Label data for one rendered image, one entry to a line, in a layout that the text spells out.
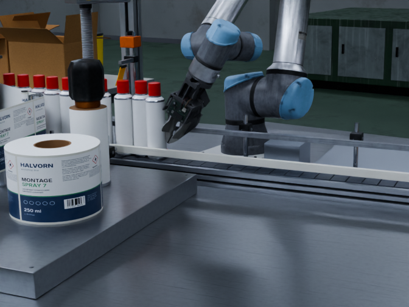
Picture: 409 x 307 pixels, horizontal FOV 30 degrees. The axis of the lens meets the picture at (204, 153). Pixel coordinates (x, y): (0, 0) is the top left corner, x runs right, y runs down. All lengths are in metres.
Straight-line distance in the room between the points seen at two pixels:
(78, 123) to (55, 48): 1.91
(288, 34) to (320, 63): 6.20
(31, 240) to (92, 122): 0.38
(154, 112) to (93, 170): 0.45
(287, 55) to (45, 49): 1.81
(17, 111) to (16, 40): 1.93
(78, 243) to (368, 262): 0.56
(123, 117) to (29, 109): 0.27
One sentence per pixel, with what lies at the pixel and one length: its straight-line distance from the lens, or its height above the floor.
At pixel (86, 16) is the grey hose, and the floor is 1.25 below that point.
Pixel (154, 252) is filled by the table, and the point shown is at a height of 0.83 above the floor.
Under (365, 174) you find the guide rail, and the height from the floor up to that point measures 0.90.
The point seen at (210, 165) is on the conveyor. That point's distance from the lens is 1.98.
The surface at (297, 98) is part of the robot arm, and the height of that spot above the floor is 1.03.
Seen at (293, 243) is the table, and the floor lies 0.83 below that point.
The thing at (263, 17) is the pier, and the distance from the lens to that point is 11.91.
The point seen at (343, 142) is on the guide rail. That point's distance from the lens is 1.91.
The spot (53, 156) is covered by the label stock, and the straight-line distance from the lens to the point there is 1.55.
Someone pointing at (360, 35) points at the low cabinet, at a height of 0.60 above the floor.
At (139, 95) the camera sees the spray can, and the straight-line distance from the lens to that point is 2.05.
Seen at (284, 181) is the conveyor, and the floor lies 0.87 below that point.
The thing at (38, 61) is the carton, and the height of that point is 0.93.
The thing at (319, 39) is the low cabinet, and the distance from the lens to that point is 8.33.
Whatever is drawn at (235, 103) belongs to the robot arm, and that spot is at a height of 1.00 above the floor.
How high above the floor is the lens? 1.40
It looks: 14 degrees down
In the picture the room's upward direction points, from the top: 1 degrees counter-clockwise
